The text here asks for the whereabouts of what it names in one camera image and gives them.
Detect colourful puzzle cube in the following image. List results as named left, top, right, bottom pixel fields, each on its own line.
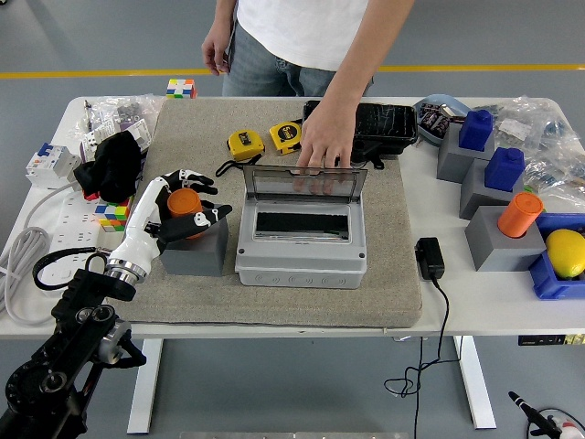
left=165, top=78, right=198, bottom=100
left=94, top=197, right=133, bottom=233

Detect light blue dish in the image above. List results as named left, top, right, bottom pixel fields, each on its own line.
left=413, top=93, right=472, bottom=147

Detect dark chip packets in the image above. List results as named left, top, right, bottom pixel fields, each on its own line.
left=419, top=102, right=461, bottom=137

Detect black cloth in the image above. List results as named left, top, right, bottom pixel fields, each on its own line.
left=72, top=131, right=144, bottom=205

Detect white table leg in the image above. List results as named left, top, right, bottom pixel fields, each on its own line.
left=452, top=336, right=498, bottom=430
left=126, top=338, right=165, bottom=434

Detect white power strip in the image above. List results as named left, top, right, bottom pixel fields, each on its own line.
left=39, top=189, right=105, bottom=281

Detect black plastic tray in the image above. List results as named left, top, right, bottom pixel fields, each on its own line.
left=302, top=99, right=420, bottom=170

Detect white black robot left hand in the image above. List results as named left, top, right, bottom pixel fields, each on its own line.
left=108, top=169, right=233, bottom=272

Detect black table control panel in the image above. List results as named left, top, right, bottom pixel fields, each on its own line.
left=517, top=333, right=585, bottom=348

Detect person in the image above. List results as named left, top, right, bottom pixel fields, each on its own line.
left=214, top=0, right=417, bottom=98

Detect white power cable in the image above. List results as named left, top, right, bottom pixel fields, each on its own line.
left=0, top=180, right=81, bottom=327

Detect smoky transparent box lid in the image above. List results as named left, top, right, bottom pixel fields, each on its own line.
left=240, top=165, right=368, bottom=210

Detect clear bags of components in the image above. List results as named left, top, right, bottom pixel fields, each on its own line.
left=484, top=94, right=585, bottom=214

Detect orange cylinder battery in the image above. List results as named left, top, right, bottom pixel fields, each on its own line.
left=496, top=191, right=545, bottom=239
left=166, top=187, right=205, bottom=240

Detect blue storage bin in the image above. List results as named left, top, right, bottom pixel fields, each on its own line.
left=528, top=212, right=585, bottom=301

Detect grey block with round hole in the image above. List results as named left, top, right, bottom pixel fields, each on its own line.
left=157, top=214, right=229, bottom=278

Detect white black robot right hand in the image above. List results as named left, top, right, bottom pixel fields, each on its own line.
left=507, top=391, right=585, bottom=439

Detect grey plastic junction box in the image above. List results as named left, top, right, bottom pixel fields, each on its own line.
left=234, top=203, right=368, bottom=290

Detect person's right hand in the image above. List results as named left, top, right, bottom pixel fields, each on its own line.
left=201, top=29, right=232, bottom=77

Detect white circuit breaker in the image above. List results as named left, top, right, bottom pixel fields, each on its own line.
left=25, top=142, right=83, bottom=190

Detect black power adapter with cord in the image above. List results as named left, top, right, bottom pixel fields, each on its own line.
left=382, top=236, right=463, bottom=439

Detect grey-brown mat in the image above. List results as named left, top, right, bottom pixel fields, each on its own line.
left=105, top=98, right=424, bottom=329

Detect yellow tape measure with strap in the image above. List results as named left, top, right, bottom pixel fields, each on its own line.
left=214, top=130, right=267, bottom=178

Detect clear bags of small parts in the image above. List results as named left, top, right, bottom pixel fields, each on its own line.
left=68, top=93, right=165, bottom=152

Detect person's left hand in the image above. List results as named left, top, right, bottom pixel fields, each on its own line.
left=295, top=102, right=358, bottom=193

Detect grey block holder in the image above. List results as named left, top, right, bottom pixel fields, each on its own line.
left=459, top=158, right=525, bottom=220
left=464, top=205, right=548, bottom=273
left=436, top=123, right=497, bottom=185

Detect blue bottle-shaped block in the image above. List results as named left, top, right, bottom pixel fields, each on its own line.
left=484, top=146, right=526, bottom=192
left=458, top=109, right=495, bottom=152

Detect yellow lemon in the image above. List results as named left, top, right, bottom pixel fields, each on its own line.
left=545, top=228, right=585, bottom=279

